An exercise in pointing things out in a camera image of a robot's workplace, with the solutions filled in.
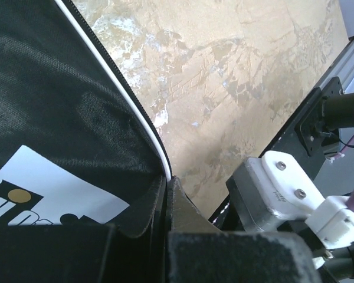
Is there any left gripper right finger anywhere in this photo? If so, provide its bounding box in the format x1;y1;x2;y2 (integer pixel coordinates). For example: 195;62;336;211
166;177;321;282

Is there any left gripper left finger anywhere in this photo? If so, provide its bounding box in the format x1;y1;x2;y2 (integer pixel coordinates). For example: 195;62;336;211
0;177;166;282

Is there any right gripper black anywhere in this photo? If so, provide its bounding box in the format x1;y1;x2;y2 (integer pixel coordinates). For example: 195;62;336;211
312;240;354;282

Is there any black sport racket bag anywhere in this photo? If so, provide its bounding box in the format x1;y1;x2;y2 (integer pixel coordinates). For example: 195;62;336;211
0;1;171;233

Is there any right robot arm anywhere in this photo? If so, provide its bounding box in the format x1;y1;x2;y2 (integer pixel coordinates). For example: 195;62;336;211
319;93;354;281

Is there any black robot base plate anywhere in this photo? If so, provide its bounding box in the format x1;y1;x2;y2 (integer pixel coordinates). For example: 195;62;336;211
209;77;343;231

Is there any aluminium rail frame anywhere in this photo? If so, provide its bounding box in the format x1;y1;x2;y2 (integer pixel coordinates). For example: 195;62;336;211
327;36;354;90

